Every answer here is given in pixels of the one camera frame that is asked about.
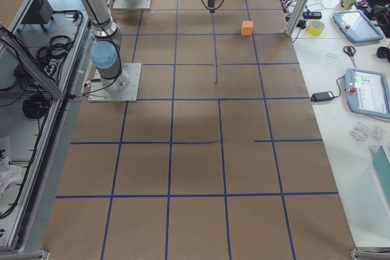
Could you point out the lower teach pendant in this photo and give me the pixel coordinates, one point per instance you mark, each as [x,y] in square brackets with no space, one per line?
[367,92]

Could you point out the orange foam block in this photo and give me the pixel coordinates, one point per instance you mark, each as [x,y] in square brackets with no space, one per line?
[247,28]

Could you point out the teal board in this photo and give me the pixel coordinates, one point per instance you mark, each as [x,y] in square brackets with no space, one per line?
[381,166]

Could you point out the upper teach pendant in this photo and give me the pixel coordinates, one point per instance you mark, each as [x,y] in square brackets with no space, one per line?
[357,27]

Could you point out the aluminium frame post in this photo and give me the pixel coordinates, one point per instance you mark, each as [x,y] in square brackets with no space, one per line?
[300,1]

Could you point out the black power adapter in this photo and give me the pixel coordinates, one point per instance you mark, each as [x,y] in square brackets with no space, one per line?
[322,96]

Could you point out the teach pendant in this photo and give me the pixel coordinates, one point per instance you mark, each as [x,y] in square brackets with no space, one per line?
[357,27]
[367,92]

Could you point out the yellow tape roll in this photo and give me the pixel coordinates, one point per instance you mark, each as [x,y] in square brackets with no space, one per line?
[316,27]

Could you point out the black scissors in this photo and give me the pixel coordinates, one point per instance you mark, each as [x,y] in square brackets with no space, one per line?
[350,51]

